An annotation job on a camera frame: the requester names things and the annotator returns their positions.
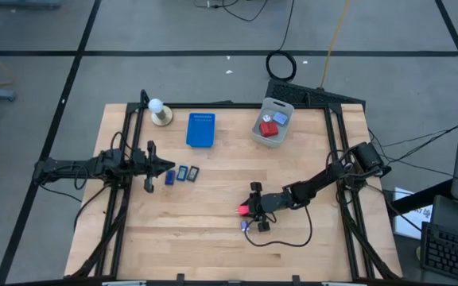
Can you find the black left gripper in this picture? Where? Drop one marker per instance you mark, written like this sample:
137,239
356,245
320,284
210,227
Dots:
145,165

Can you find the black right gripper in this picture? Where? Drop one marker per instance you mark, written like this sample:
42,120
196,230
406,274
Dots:
272,202

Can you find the pink wall charger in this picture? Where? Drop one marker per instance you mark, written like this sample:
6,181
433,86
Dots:
243,209

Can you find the purple wall charger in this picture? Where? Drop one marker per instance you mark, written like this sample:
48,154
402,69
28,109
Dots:
245,226

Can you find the blue digital clock grey screen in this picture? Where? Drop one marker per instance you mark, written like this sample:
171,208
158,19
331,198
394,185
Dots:
181,173

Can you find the red wall charger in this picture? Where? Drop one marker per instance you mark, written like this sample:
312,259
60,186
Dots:
268,129

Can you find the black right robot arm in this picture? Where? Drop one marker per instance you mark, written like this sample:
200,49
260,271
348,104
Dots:
332,175

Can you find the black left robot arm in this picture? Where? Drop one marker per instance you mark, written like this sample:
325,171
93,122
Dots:
74,163

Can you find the dark blue digital clock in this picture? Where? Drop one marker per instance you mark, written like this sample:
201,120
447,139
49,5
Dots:
169,177

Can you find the white bulb wooden base lamp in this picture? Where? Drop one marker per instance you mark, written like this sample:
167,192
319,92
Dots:
161,116

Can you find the blue plastic slotted basket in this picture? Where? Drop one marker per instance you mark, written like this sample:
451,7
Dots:
200,130

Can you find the grey plastic storage bin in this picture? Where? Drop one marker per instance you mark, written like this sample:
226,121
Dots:
284,133

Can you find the white paper sheet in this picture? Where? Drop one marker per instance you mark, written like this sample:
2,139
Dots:
410,222

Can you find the black computer keyboard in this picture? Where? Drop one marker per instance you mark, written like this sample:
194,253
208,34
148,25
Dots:
451,252

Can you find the black aluminium table frame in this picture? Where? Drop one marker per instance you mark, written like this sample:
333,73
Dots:
233,105

